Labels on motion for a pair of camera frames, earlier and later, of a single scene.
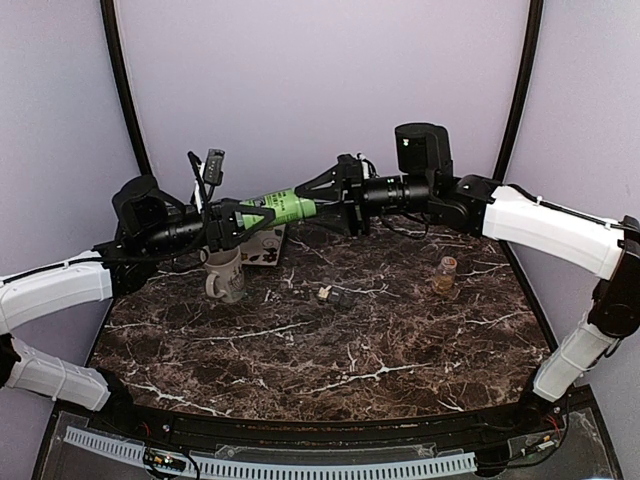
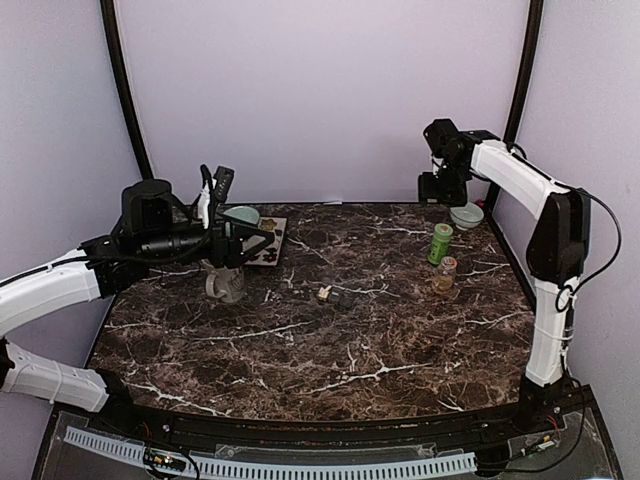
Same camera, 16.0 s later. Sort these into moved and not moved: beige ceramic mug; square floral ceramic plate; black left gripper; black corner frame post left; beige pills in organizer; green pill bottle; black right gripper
Moved: green pill bottle; black right gripper; black left gripper
Not moved: black corner frame post left; beige pills in organizer; square floral ceramic plate; beige ceramic mug
